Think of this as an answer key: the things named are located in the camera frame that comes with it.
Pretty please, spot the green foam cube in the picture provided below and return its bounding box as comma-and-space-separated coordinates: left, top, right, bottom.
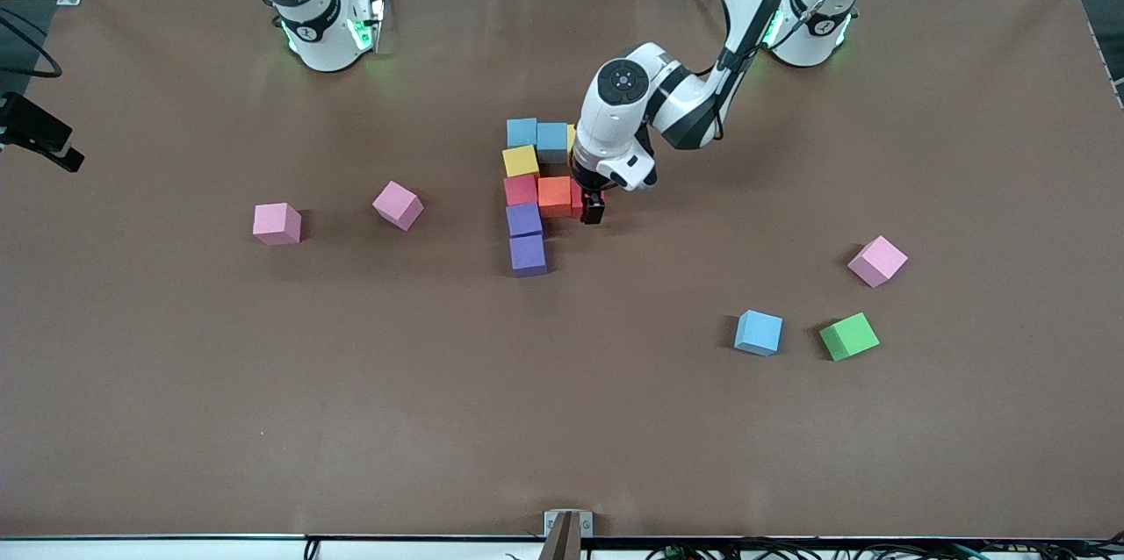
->
818, 312, 881, 363

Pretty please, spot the brown table mat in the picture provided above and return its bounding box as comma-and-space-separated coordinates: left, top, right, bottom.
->
0, 0, 1124, 539

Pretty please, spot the grey metal bracket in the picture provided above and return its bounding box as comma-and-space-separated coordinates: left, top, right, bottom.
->
544, 509, 594, 538

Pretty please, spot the pink foam cube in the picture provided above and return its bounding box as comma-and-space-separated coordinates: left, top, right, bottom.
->
372, 181, 425, 232
253, 203, 302, 246
847, 235, 909, 289

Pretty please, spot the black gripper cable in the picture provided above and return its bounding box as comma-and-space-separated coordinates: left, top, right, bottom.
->
0, 10, 64, 78
685, 0, 866, 144

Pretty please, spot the purple foam cube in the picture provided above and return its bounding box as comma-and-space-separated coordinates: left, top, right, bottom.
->
509, 234, 548, 278
506, 203, 544, 239

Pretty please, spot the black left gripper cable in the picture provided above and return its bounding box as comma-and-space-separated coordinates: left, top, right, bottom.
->
685, 0, 866, 144

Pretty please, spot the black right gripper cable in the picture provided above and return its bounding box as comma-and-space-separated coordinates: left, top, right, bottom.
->
0, 10, 64, 78

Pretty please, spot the orange foam cube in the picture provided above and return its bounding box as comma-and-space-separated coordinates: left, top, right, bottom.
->
537, 176, 574, 219

